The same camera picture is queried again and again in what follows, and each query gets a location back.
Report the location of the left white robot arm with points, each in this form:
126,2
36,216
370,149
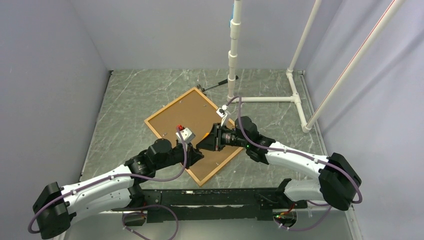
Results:
58,207

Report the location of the aluminium rail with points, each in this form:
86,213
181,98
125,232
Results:
311,223

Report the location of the orange picture frame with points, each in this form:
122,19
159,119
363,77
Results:
195,111

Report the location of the black handled hammer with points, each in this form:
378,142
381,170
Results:
203,89

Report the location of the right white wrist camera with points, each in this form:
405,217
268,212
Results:
224,115

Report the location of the white diagonal pole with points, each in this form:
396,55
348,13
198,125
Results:
382,22

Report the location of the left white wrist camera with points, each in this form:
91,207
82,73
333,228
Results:
184,135

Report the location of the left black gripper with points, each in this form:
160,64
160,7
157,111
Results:
192,155

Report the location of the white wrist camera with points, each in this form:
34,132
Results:
224,115
184,135

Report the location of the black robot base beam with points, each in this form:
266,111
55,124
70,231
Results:
261,204

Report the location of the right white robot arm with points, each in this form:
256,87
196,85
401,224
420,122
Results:
332,178

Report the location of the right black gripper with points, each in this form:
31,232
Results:
213,140

